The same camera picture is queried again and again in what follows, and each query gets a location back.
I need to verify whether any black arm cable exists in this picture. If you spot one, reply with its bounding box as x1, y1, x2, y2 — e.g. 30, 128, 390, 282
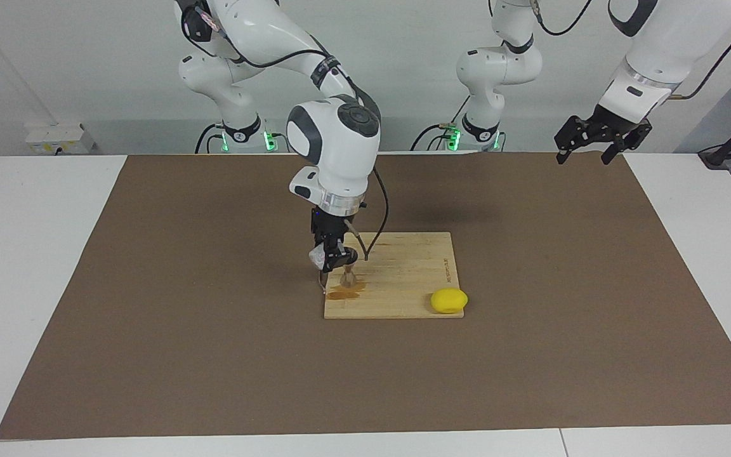
530, 0, 731, 101
194, 0, 391, 263

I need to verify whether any wooden cutting board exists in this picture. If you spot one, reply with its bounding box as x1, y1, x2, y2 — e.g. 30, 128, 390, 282
318, 232, 466, 320

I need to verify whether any white wall socket box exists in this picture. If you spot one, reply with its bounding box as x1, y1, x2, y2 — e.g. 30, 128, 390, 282
25, 124, 97, 156

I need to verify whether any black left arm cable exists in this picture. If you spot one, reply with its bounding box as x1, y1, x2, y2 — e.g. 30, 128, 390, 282
530, 0, 731, 101

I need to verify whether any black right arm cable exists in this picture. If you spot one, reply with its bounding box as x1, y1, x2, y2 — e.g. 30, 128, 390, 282
194, 0, 391, 263

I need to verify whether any brown table mat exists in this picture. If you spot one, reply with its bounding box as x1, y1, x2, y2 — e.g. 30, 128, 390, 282
0, 152, 731, 440

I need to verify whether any yellow lemon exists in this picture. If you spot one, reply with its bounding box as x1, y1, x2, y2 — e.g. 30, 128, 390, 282
430, 288, 469, 315

